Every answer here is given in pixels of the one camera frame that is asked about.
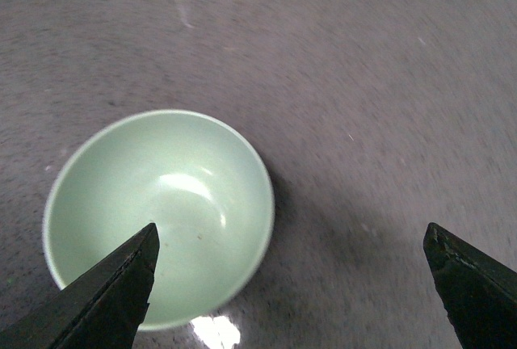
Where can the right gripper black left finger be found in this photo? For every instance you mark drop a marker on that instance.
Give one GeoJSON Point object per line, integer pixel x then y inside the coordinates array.
{"type": "Point", "coordinates": [102, 308]}

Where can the green bowl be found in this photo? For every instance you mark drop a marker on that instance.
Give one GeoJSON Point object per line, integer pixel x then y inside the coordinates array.
{"type": "Point", "coordinates": [197, 179]}

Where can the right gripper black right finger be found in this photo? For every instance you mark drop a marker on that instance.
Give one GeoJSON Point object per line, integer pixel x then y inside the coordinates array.
{"type": "Point", "coordinates": [477, 291]}

